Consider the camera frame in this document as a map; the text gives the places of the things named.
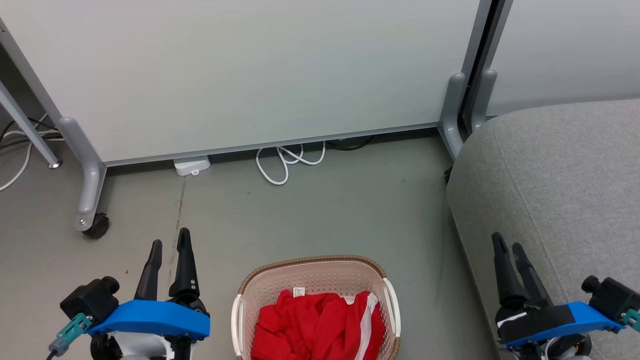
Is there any wide white partition grey frame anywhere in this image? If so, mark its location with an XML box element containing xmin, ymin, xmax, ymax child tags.
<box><xmin>0</xmin><ymin>0</ymin><xmax>502</xmax><ymax>232</ymax></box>

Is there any black floor cable under partition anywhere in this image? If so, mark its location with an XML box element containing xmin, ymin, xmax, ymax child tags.
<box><xmin>327</xmin><ymin>135</ymin><xmax>375</xmax><ymax>151</ymax></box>

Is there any coiled white cable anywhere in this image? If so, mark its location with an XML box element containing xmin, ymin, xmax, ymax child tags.
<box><xmin>255</xmin><ymin>141</ymin><xmax>327</xmax><ymax>187</ymax></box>

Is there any teal plug right arm cable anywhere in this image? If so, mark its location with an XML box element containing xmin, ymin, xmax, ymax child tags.
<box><xmin>621</xmin><ymin>308</ymin><xmax>640</xmax><ymax>333</ymax></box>

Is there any teal plug left arm cable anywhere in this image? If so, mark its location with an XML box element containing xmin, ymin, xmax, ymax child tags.
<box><xmin>46</xmin><ymin>313</ymin><xmax>95</xmax><ymax>360</ymax></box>

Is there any plain red garment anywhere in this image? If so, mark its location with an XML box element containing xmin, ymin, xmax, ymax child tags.
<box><xmin>250</xmin><ymin>288</ymin><xmax>353</xmax><ymax>360</ymax></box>

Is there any grey fabric sofa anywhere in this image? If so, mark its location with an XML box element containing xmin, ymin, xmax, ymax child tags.
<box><xmin>446</xmin><ymin>98</ymin><xmax>640</xmax><ymax>360</ymax></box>

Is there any long white floor cable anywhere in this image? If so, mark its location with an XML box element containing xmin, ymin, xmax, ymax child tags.
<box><xmin>0</xmin><ymin>113</ymin><xmax>64</xmax><ymax>193</ymax></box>

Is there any white power adapter box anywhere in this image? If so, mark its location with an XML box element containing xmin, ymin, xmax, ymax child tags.
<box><xmin>173</xmin><ymin>155</ymin><xmax>212</xmax><ymax>177</ymax></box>

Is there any grey metal table leg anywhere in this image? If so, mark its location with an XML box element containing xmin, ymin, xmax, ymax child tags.
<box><xmin>0</xmin><ymin>80</ymin><xmax>64</xmax><ymax>170</ymax></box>

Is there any teal plug arm cable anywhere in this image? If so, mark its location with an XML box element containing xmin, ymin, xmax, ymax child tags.
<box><xmin>46</xmin><ymin>313</ymin><xmax>95</xmax><ymax>360</ymax></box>
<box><xmin>621</xmin><ymin>308</ymin><xmax>640</xmax><ymax>333</ymax></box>

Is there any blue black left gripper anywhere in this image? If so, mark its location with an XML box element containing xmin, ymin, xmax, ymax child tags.
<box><xmin>87</xmin><ymin>227</ymin><xmax>211</xmax><ymax>360</ymax></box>

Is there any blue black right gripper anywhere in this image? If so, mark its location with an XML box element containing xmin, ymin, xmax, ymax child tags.
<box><xmin>491</xmin><ymin>232</ymin><xmax>626</xmax><ymax>349</ymax></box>

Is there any black floor cables bundle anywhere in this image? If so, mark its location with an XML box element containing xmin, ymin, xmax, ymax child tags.
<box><xmin>0</xmin><ymin>117</ymin><xmax>62</xmax><ymax>150</ymax></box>

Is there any narrow white partition grey frame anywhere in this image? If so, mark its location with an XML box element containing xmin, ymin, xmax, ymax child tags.
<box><xmin>470</xmin><ymin>0</ymin><xmax>640</xmax><ymax>134</ymax></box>

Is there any beige perforated laundry basket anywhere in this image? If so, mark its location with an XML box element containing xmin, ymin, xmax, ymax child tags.
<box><xmin>231</xmin><ymin>255</ymin><xmax>402</xmax><ymax>360</ymax></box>

